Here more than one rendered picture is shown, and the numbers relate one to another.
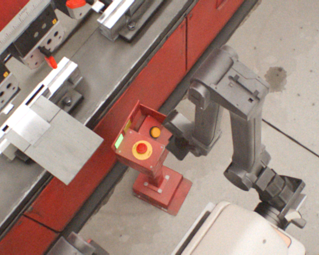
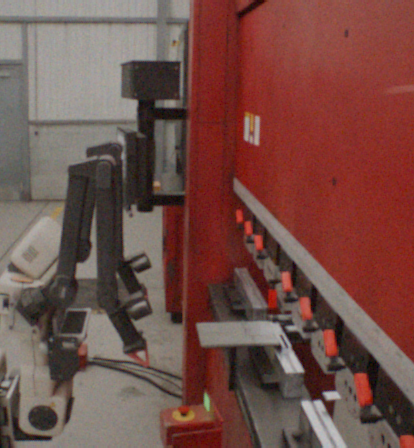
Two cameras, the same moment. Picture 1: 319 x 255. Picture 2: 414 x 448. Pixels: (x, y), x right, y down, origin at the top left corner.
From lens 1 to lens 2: 2.00 m
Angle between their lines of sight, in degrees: 89
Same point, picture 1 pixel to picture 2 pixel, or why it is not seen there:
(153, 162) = (165, 413)
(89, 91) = (266, 394)
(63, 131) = (235, 336)
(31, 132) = (254, 328)
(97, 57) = (293, 413)
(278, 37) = not seen: outside the picture
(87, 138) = (213, 340)
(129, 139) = (202, 415)
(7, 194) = not seen: hidden behind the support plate
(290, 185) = (24, 300)
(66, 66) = (294, 369)
